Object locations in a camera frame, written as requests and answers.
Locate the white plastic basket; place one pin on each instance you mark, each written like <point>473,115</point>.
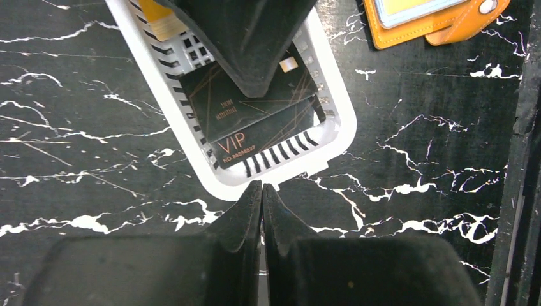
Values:
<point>161,64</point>

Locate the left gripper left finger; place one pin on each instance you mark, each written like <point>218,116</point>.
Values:
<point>216,266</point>

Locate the orange leather card holder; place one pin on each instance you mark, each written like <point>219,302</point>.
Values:
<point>451,22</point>

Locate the black VIP card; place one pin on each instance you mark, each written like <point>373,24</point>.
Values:
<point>254,139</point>

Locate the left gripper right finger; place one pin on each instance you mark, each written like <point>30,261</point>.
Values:
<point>305,268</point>

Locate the orange credit card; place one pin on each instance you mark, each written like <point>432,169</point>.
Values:
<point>162,21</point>
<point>395,8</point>

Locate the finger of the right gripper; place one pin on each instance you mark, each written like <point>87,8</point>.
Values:
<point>246,37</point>

